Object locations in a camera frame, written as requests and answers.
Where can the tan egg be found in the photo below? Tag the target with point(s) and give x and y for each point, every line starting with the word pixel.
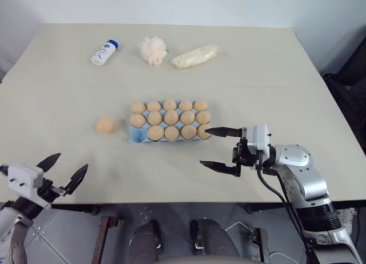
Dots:
pixel 154 106
pixel 105 124
pixel 171 133
pixel 188 132
pixel 202 134
pixel 170 103
pixel 137 120
pixel 171 117
pixel 187 117
pixel 200 105
pixel 186 105
pixel 203 117
pixel 155 132
pixel 155 117
pixel 138 107

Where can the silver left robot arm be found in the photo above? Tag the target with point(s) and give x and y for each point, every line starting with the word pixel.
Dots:
pixel 12 227

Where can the dark grey rounded shape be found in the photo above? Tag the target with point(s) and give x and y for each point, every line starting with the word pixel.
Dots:
pixel 144 241
pixel 213 241

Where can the white crumpled wad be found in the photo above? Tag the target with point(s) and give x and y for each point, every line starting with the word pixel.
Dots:
pixel 346 218

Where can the white peach mesh bath pouf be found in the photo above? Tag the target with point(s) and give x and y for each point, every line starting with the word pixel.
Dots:
pixel 153 51

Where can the rusty metal post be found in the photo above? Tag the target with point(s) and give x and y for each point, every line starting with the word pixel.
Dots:
pixel 261 247
pixel 103 238

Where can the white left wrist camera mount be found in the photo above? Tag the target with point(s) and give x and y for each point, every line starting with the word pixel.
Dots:
pixel 24 175

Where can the pale yellow plastic-wrapped roll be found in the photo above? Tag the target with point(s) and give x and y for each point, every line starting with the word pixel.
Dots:
pixel 194 56

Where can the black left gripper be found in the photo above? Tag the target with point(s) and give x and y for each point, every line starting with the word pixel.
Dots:
pixel 47 189

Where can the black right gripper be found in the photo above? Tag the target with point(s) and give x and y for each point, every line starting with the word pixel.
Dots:
pixel 243 155

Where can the black table frame bar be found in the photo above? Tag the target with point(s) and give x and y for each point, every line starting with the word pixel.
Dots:
pixel 74 208

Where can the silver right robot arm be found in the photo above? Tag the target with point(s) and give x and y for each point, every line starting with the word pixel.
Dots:
pixel 297 158

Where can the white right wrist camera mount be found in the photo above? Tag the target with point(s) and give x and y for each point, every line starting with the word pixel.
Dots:
pixel 257 139

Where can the white bottle with blue cap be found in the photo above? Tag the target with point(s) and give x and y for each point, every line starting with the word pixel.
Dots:
pixel 103 54

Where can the blue egg carton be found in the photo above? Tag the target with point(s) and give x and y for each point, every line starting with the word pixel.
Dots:
pixel 136 136

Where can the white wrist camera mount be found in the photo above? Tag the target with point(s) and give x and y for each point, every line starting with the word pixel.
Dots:
pixel 257 139
pixel 24 175

